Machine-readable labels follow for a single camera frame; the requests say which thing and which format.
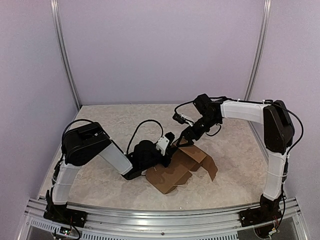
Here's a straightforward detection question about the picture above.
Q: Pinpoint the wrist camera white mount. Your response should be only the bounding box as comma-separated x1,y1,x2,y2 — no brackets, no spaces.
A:
172,113,195,127
155,136,169,156

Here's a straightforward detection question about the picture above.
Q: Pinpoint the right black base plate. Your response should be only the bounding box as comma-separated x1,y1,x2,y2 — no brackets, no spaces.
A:
239,206,282,227

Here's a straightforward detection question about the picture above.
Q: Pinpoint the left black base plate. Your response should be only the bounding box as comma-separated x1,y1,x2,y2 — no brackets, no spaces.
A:
43,189,88,228

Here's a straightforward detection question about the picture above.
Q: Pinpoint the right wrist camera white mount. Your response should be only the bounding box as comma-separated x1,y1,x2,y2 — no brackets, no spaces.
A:
172,113,195,127

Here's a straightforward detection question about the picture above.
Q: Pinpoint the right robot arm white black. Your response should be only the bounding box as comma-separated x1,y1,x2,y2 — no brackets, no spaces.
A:
175,93,295,227

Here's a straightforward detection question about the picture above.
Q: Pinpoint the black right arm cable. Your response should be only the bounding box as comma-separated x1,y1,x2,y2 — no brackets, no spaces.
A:
174,96,305,151

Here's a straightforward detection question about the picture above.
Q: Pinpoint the right aluminium frame post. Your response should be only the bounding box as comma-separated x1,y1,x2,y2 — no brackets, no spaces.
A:
243,0,272,102

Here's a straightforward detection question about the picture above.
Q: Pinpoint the aluminium frame post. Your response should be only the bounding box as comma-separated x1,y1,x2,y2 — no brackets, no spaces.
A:
243,0,272,102
50,0,82,111

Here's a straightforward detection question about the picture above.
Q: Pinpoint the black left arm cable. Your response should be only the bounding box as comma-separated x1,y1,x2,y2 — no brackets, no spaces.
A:
126,120,165,155

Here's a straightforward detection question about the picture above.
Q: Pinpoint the brown cardboard paper box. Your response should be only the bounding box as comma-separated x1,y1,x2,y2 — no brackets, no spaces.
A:
145,145,218,195

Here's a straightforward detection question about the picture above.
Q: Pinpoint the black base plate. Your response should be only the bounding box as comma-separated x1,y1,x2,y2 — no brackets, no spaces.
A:
43,189,88,228
239,206,282,227

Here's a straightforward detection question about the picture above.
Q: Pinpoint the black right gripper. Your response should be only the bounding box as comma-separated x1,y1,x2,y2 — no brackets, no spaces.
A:
176,114,221,147

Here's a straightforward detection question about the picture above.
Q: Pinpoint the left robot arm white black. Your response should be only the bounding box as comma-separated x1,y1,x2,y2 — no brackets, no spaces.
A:
46,120,175,223

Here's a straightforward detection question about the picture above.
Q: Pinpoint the front aluminium rail frame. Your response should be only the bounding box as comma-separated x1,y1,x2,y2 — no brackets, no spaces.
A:
14,198,311,240

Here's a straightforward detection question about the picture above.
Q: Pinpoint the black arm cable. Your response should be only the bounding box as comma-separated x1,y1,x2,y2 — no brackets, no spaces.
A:
126,120,165,155
174,96,305,151

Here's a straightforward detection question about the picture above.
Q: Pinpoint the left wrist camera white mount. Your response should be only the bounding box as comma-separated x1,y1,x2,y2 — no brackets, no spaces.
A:
155,136,169,156

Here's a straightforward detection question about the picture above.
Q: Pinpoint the left aluminium frame post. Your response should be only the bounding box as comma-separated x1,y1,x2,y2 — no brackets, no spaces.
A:
50,0,82,111

